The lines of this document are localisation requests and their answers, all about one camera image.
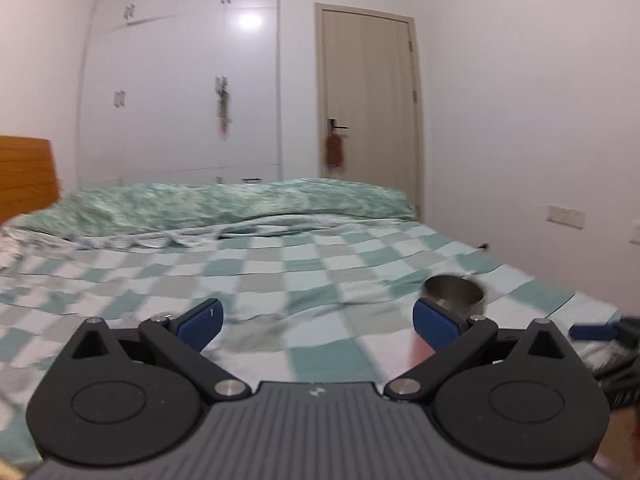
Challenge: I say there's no white wardrobe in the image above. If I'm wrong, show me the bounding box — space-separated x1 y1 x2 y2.
76 0 282 190

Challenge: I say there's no green checkered bed sheet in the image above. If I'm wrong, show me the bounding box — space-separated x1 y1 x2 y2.
0 217 626 472

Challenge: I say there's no steel cup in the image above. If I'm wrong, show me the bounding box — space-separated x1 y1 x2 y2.
422 274 487 319

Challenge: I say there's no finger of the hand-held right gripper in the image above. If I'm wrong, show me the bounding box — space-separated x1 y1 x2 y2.
569 323 620 342

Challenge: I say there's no wooden headboard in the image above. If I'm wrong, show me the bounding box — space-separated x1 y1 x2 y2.
0 135 62 226

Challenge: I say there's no white patterned cloth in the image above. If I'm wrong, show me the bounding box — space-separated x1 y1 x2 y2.
0 235 23 273

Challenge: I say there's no beige wooden door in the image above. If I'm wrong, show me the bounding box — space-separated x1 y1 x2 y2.
314 2 424 221

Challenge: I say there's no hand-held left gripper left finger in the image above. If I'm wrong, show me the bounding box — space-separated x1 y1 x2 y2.
71 298 252 404

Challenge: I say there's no green patterned quilt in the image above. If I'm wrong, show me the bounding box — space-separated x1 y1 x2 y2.
2 178 417 252

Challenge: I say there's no white wall socket panel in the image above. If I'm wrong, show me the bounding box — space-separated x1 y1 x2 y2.
546 204 586 230

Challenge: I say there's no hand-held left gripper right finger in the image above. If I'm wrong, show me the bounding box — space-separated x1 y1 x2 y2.
383 298 572 404

